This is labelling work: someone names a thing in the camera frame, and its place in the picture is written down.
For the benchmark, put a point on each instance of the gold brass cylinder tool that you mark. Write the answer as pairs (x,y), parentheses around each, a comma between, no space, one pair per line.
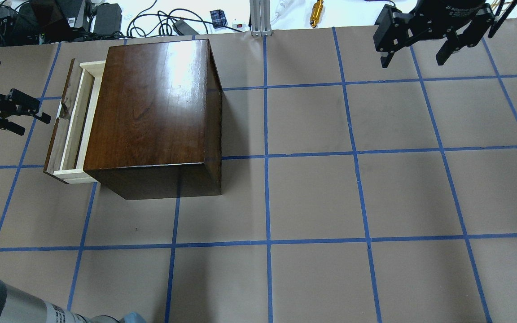
(316,13)

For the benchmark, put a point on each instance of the black laptop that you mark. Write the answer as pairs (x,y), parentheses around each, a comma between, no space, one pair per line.
(62,20)

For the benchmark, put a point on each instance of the dark wooden drawer cabinet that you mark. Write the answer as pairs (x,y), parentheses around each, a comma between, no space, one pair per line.
(156,131)

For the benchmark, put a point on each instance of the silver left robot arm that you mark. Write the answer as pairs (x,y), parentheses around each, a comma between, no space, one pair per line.
(17,306)

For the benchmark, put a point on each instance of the wooden drawer with white handle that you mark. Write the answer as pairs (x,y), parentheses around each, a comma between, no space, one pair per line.
(73,123)

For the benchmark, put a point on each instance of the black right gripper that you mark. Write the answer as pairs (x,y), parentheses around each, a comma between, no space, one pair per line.
(458,10)

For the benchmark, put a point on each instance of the black power adapter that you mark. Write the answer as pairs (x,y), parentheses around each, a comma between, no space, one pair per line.
(107,19)

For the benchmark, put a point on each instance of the aluminium frame post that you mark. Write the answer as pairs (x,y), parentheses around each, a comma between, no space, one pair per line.
(260,18)

